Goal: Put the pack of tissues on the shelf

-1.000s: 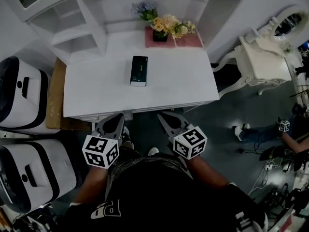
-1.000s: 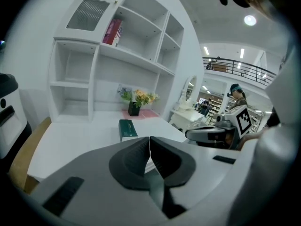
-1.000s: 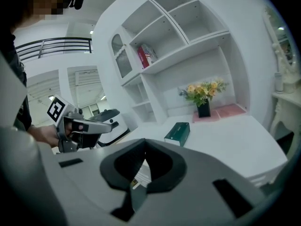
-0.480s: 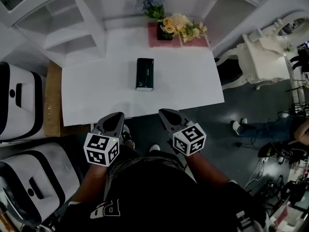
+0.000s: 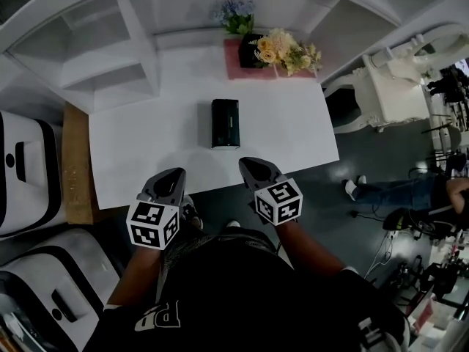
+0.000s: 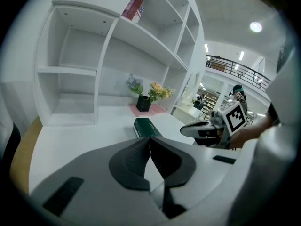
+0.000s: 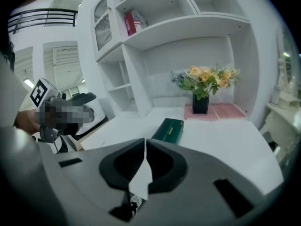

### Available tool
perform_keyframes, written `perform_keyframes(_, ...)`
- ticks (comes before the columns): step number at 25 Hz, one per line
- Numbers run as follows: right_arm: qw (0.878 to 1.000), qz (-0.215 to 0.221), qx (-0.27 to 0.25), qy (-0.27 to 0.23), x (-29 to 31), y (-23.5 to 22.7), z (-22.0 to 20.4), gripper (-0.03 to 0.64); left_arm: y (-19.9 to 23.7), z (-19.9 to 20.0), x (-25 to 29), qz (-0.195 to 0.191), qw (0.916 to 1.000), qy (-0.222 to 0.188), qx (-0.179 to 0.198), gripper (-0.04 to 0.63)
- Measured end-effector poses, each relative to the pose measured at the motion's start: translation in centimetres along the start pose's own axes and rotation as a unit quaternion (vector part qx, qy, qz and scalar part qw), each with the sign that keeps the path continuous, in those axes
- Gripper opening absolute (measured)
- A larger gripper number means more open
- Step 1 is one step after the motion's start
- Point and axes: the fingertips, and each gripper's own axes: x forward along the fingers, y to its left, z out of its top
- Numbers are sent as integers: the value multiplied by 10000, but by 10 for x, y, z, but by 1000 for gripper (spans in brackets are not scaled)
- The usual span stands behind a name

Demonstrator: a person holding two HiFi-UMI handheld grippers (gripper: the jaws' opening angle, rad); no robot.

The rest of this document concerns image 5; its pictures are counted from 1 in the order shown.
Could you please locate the person's black shirt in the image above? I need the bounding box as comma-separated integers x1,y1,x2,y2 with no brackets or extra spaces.
83,227,408,352

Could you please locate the blue flower bouquet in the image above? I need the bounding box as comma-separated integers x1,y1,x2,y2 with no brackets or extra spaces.
210,0,256,37

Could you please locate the yellow flower bouquet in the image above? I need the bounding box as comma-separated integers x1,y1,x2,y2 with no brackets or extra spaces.
248,27,324,78

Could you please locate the person's right forearm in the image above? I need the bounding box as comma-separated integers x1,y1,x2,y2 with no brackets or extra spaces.
273,219,353,275

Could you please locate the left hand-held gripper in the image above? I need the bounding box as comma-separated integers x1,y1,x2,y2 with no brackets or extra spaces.
126,166,187,251

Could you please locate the pink mat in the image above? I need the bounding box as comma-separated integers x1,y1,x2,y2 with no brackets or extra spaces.
224,37,318,81

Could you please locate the black flower pot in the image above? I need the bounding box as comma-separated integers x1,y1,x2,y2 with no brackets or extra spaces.
238,33,265,69

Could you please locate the wooden board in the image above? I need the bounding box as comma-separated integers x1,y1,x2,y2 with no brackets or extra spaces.
61,100,100,226

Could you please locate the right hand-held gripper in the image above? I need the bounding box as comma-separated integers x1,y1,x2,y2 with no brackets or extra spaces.
238,156,304,227

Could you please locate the white cable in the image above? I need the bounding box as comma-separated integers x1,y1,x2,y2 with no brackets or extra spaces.
362,229,399,279

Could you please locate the person's left shoe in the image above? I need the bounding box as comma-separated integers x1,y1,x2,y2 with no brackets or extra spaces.
180,195,204,230

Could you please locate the dark pack of tissues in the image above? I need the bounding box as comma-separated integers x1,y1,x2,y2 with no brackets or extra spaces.
210,98,241,150

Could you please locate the white and black machine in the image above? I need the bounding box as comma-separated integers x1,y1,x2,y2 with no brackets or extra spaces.
0,110,64,240
0,228,122,352

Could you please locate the person's left forearm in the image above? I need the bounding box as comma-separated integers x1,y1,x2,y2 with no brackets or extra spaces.
105,241,166,308

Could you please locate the white shelf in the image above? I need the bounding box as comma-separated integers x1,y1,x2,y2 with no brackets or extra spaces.
0,0,463,114

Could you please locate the white ornate dressing table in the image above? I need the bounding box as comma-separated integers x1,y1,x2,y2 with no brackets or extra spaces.
321,21,469,134

